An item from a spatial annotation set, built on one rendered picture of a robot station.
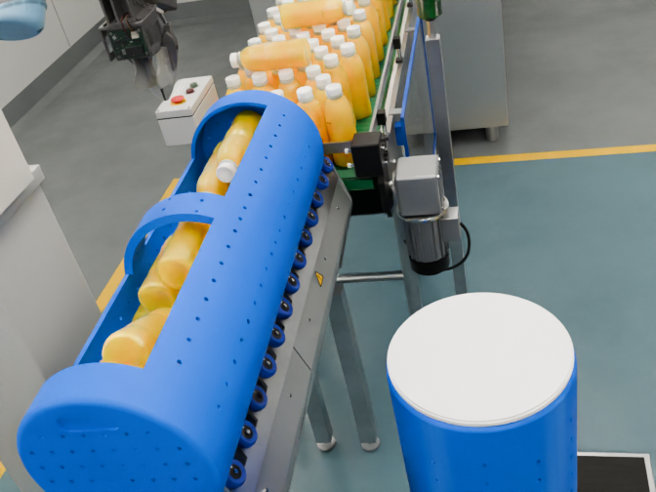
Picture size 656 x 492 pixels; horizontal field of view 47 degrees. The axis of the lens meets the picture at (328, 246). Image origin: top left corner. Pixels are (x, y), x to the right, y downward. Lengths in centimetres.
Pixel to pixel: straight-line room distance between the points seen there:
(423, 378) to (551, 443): 20
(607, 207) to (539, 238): 34
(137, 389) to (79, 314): 112
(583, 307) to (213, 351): 192
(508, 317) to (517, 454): 22
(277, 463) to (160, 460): 32
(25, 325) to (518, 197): 217
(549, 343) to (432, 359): 17
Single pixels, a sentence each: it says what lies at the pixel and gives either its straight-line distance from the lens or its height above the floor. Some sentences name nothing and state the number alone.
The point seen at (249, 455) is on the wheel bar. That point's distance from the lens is 126.
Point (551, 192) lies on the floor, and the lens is 340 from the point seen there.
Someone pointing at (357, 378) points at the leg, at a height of 32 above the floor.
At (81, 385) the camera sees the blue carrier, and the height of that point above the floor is 123.
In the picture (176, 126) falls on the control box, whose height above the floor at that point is 106.
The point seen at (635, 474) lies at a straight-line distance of 216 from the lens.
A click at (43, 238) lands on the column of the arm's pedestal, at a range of 199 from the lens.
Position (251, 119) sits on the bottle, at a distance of 163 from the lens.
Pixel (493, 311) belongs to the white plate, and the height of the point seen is 104.
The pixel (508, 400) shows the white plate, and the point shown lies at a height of 104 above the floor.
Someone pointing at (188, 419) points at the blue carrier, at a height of 117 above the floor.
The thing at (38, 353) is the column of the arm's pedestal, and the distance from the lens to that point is 197.
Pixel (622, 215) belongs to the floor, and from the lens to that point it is 326.
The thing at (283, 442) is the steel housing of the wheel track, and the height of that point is 87.
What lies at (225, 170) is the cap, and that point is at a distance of 150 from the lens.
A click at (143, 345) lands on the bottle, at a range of 110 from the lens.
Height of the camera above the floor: 187
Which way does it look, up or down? 35 degrees down
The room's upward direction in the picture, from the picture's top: 13 degrees counter-clockwise
